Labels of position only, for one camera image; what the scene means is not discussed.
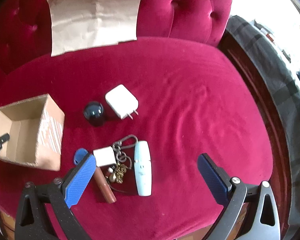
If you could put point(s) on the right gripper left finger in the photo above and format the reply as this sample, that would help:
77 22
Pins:
32 220

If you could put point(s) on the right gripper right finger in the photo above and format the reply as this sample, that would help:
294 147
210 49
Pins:
262 218

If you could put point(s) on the cardboard box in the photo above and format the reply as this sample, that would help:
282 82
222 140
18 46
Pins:
35 127

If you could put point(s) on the brown lip gloss tube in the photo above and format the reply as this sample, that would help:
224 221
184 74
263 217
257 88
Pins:
104 186

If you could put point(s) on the blue oval tag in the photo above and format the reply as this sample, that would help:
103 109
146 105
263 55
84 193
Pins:
79 155

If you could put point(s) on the small white cube charger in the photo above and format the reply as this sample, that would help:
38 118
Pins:
104 156

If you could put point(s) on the metal keyring with chain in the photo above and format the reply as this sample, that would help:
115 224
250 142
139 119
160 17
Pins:
116 172

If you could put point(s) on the dark round ball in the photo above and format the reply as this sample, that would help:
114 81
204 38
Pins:
94 113

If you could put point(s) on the large white power adapter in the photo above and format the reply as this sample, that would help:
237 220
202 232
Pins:
122 102

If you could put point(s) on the light blue tube bottle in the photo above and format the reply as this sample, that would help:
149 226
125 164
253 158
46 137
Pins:
143 169

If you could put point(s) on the grey plaid blanket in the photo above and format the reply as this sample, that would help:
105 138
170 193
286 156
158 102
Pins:
277 93

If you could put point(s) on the red velvet tufted sofa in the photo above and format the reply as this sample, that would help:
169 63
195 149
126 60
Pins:
191 100

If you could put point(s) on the brown paper sheet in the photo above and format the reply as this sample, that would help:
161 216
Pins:
84 24

